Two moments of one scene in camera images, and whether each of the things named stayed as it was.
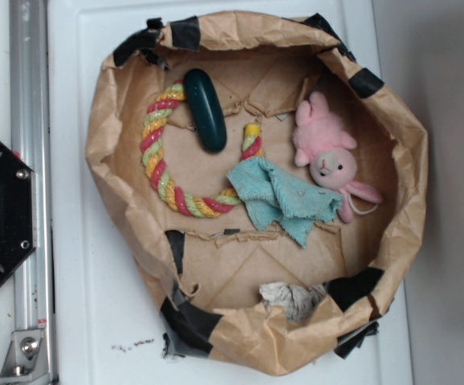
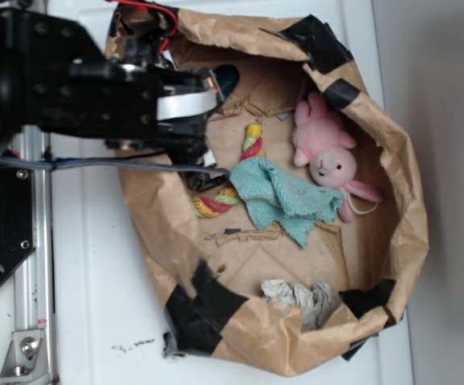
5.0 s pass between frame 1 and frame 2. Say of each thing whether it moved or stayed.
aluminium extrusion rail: stayed
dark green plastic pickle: moved
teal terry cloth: stayed
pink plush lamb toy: stayed
